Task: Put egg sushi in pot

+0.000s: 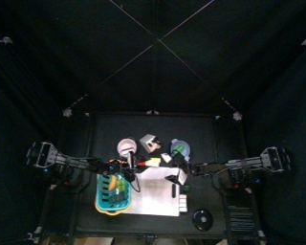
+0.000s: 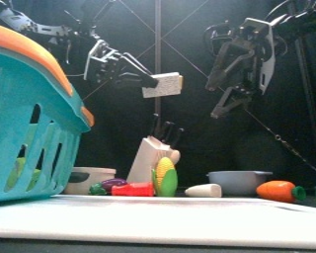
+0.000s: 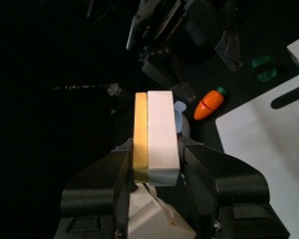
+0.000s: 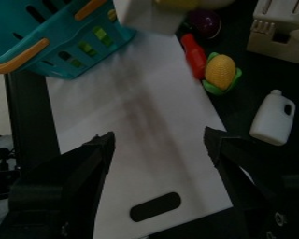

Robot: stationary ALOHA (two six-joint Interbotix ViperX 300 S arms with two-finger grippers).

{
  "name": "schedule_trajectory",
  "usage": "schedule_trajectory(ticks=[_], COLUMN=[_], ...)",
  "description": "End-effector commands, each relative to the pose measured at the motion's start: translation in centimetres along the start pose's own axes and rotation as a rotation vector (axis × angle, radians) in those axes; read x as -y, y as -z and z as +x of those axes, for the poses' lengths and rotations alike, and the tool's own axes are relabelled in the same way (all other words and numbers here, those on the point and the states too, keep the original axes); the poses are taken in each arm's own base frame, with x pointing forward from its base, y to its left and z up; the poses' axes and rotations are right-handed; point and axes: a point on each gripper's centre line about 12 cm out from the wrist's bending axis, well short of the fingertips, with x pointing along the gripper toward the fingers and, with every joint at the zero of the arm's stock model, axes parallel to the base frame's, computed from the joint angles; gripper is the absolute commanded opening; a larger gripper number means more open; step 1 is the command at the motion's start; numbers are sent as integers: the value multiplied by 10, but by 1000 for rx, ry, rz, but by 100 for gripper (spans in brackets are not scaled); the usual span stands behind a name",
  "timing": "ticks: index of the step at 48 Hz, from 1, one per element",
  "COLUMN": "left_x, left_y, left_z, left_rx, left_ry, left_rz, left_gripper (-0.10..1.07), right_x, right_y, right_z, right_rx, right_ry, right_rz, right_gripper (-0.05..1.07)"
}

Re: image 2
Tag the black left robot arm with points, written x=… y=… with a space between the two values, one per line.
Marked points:
x=37 y=31

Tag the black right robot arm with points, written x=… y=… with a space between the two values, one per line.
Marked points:
x=303 y=18

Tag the grey-blue pot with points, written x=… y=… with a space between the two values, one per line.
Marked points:
x=239 y=182

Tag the teal basket with orange rim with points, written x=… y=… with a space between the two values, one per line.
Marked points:
x=30 y=122

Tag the white knife block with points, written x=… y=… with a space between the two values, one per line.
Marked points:
x=148 y=161

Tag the yellow corn toy green husk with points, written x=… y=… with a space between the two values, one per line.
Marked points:
x=165 y=178

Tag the white rice ball toy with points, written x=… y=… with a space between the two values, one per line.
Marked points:
x=203 y=190

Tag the orange carrot toy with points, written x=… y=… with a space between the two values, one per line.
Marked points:
x=276 y=191

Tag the purple eggplant toy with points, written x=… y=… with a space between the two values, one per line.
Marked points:
x=108 y=185

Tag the red toy pepper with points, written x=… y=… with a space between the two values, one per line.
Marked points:
x=133 y=189

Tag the green toy in basket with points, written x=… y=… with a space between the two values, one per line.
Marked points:
x=20 y=171

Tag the white cutting board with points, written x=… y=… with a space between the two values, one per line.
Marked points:
x=164 y=219

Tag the vertical metal frame pole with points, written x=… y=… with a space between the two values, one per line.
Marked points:
x=157 y=39

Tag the dark frame leg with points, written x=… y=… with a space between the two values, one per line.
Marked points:
x=305 y=92

